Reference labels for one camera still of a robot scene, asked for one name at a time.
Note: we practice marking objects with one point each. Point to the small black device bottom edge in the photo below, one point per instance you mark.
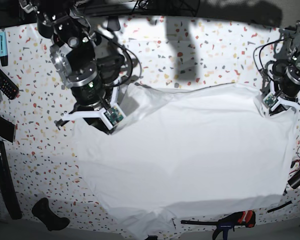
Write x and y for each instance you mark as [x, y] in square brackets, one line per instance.
[152, 237]

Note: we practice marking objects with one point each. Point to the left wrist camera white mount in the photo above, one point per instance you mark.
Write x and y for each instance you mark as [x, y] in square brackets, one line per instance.
[273, 89]

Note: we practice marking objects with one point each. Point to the black orange bar clamp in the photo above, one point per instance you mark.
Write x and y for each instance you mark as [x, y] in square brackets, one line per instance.
[242, 218]

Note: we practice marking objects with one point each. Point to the blue highlighter marker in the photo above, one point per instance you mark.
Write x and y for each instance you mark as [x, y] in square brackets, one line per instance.
[4, 60]

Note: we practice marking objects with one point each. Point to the white T-shirt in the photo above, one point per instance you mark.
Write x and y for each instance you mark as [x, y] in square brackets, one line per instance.
[206, 152]

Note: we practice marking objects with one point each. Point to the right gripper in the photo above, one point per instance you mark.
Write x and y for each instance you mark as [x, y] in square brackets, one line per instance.
[97, 122]

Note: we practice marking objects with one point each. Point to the terrazzo patterned table cloth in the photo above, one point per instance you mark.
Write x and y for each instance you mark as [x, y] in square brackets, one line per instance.
[176, 54]

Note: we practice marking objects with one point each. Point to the black flat box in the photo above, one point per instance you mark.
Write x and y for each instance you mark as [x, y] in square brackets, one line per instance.
[7, 130]

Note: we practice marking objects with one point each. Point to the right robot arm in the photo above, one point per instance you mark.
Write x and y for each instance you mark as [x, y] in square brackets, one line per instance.
[94, 82]

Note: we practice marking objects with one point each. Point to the short black stick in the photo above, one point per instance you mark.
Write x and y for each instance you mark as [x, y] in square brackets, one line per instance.
[279, 207]

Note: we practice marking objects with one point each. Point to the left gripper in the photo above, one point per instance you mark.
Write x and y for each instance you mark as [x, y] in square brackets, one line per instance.
[278, 104]

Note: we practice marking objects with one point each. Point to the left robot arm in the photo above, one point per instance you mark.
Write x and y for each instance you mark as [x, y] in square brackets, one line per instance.
[281, 76]

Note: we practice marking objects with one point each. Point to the black stand foot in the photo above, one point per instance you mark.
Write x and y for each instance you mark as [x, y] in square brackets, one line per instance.
[113, 24]

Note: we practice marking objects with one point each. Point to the black remote control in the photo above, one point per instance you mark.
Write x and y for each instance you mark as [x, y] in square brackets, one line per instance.
[8, 88]

